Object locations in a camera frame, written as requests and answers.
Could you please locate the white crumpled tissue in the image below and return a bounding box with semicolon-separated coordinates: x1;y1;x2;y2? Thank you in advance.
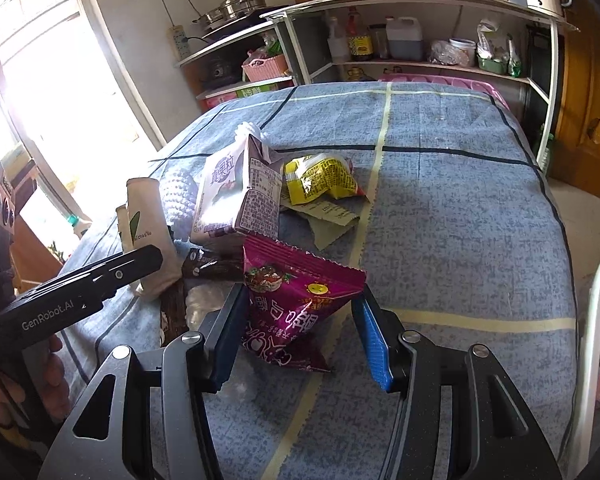
236;123;271;144

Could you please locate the wooden door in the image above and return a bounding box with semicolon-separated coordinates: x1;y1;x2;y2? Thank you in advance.
550;0;600;211

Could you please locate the pink lidded storage box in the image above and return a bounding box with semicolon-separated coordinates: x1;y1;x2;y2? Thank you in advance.
377;72;511;111

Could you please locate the beige paper packet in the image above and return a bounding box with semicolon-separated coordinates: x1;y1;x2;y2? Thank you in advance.
116;177;176;301

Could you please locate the white trash bin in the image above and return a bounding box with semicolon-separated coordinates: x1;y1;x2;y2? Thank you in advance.
567;252;600;461

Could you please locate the magenta snack bag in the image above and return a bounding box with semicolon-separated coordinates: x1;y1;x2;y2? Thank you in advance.
241;235;368;373

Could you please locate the small black appliance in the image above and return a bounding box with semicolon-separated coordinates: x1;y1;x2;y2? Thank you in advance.
202;57;231;83

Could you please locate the pink cardboard box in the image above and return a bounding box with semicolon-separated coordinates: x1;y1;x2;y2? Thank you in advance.
202;90;238;111

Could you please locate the green plastic basket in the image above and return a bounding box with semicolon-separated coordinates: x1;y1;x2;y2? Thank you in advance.
477;55;511;75

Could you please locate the olive green wrapper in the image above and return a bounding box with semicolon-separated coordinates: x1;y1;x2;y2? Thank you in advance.
280;200;361;251

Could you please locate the white tub blue rim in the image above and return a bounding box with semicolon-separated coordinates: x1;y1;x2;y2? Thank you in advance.
449;37;477;67

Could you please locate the long brown wrapper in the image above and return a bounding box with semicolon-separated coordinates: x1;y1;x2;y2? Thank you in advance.
159;280;190;348

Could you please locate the white food bag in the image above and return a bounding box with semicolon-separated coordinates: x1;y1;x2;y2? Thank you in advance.
476;19;513;61

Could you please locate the white knitted cloth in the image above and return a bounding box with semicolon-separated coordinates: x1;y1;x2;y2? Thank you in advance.
157;165;206;241

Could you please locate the crumpled clear plastic bag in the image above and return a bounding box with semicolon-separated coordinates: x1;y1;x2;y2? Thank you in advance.
427;40;463;66

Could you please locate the yellow label sauce bottle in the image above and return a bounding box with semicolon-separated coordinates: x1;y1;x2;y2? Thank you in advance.
347;7;373;61

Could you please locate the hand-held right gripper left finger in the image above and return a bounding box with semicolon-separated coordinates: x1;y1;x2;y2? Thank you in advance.
39;284;253;480

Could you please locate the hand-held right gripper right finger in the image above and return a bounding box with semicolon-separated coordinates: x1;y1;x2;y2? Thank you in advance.
351;285;563;480

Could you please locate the pink plastic basket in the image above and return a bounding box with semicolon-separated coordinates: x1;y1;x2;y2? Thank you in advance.
242;52;290;83

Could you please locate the dark liquid plastic jug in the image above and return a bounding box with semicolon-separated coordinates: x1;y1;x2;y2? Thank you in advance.
386;16;426;61

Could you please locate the dark glass jar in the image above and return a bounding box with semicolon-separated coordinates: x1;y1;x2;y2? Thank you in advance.
370;23;388;60

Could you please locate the yellow snack packet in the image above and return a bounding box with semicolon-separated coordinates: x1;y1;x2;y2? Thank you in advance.
284;154;371;206

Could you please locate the steel steamer pot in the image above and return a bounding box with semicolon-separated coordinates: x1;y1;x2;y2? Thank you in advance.
192;0;267;33

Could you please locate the small white shelf rack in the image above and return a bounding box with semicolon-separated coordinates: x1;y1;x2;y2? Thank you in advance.
177;20;301;111

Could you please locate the person's left hand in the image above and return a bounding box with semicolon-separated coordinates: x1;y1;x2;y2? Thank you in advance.
0;332;68;431

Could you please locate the purple drink carton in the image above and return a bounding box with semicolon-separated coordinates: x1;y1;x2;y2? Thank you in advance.
190;132;286;251

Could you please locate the blue checkered blanket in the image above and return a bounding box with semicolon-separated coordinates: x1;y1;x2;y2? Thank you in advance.
55;81;578;480

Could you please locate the green cardboard box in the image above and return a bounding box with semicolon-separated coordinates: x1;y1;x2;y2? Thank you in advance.
235;82;293;100

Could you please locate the clear plastic bottle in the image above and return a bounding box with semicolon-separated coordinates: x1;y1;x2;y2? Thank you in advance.
327;16;351;63

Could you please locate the black induction cooker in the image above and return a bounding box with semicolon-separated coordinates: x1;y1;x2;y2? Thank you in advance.
202;20;276;41

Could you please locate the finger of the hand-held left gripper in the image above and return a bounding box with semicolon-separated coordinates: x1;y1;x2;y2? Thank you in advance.
55;245;164;306

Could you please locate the large white shelf rack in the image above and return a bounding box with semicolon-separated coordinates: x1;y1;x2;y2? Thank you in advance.
260;0;581;171

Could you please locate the clear plastic wrapper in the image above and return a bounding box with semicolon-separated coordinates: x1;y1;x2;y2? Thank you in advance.
185;282;241;341

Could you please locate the white power strip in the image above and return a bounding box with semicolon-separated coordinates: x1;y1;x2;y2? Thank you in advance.
169;24;192;67

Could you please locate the green capped plastic bottle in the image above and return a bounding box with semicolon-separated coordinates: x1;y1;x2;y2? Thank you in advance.
67;214;93;238

